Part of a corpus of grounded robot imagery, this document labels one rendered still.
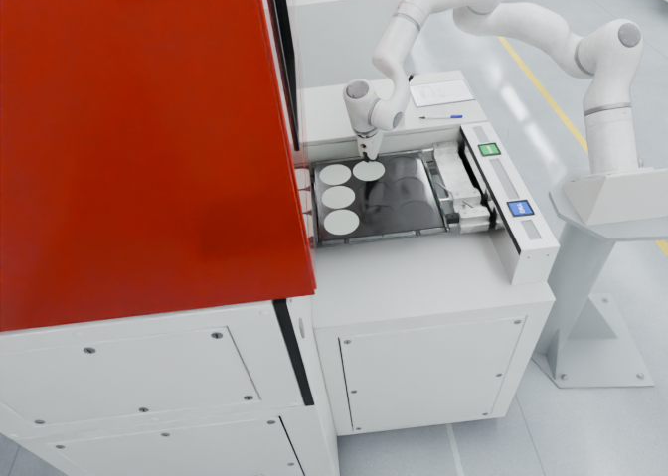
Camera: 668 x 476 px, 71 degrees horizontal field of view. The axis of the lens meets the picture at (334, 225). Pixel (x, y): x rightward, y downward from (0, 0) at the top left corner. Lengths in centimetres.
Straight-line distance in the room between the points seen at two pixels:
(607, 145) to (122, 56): 130
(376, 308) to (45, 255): 78
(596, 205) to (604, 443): 98
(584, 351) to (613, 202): 91
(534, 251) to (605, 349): 111
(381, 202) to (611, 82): 71
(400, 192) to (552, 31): 61
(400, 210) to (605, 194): 55
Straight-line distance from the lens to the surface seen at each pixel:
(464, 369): 153
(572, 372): 219
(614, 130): 154
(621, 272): 260
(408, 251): 136
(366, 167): 152
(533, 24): 151
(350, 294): 127
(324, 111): 168
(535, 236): 127
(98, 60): 54
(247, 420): 119
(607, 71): 154
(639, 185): 150
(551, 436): 206
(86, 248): 73
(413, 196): 141
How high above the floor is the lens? 185
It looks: 45 degrees down
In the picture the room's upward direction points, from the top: 7 degrees counter-clockwise
